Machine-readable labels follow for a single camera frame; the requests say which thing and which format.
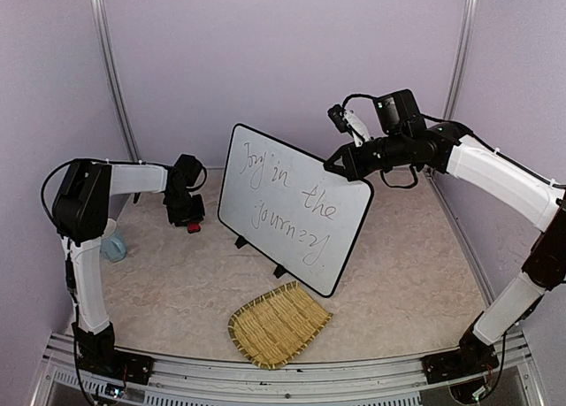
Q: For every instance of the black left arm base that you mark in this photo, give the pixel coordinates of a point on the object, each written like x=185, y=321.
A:
x=97, y=354

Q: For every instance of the red bone-shaped eraser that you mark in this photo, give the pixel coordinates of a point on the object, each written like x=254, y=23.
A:
x=193, y=228

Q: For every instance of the aluminium corner post left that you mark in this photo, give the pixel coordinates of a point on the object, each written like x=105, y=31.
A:
x=104, y=37

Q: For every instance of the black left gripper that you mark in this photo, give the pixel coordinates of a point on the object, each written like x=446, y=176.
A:
x=197, y=215

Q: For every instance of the woven bamboo tray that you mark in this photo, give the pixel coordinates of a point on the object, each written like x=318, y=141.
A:
x=274, y=328

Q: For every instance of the aluminium corner post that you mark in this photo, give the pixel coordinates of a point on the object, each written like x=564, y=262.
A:
x=462, y=53
x=104, y=37

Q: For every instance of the aluminium front rail frame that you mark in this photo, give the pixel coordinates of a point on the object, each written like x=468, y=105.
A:
x=182, y=380

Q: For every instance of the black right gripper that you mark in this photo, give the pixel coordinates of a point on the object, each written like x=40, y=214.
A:
x=353, y=162

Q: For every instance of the white whiteboard black frame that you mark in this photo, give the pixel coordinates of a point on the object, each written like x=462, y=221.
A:
x=282, y=202

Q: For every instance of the aluminium corner post right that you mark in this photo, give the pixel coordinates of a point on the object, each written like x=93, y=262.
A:
x=462, y=53

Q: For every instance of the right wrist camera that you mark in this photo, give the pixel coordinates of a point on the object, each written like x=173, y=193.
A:
x=347, y=122

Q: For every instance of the light blue mug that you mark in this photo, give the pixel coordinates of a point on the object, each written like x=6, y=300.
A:
x=113, y=246

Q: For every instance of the black whiteboard stand foot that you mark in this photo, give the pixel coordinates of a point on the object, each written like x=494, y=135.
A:
x=279, y=271
x=240, y=242

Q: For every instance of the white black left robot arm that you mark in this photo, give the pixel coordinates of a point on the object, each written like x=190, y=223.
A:
x=76, y=198

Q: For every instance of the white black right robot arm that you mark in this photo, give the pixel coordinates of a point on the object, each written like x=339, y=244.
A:
x=416, y=140

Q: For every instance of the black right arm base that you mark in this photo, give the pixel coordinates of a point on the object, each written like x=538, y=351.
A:
x=470, y=357

